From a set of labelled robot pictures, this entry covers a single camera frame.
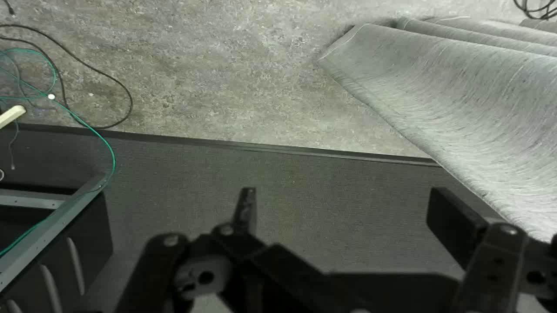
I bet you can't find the black stand with metal rail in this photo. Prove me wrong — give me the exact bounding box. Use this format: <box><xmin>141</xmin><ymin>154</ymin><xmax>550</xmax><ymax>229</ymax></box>
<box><xmin>0</xmin><ymin>173</ymin><xmax>115</xmax><ymax>313</ymax></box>

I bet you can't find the black cable bundle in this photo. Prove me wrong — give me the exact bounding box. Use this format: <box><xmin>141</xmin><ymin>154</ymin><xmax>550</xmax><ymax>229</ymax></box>
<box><xmin>512</xmin><ymin>0</ymin><xmax>557</xmax><ymax>23</ymax></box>

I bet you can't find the grey woven curtain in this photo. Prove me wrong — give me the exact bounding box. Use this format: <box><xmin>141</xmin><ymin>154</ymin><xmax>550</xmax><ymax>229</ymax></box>
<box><xmin>317</xmin><ymin>16</ymin><xmax>557</xmax><ymax>246</ymax></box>

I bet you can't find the small white plastic piece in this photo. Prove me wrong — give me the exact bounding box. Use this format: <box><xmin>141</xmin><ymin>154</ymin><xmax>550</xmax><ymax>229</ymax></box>
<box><xmin>0</xmin><ymin>103</ymin><xmax>28</xmax><ymax>131</ymax></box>

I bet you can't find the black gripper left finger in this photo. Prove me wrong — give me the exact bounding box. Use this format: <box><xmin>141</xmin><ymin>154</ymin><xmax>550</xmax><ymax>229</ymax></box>
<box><xmin>115</xmin><ymin>187</ymin><xmax>373</xmax><ymax>313</ymax></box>

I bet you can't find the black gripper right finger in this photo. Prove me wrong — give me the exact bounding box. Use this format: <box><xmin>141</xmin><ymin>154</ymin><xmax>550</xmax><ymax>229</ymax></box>
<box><xmin>426</xmin><ymin>187</ymin><xmax>557</xmax><ymax>313</ymax></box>

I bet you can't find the thin green cable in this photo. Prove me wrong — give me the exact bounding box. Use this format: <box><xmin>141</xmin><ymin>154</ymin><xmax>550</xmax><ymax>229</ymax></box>
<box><xmin>0</xmin><ymin>48</ymin><xmax>118</xmax><ymax>260</ymax></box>

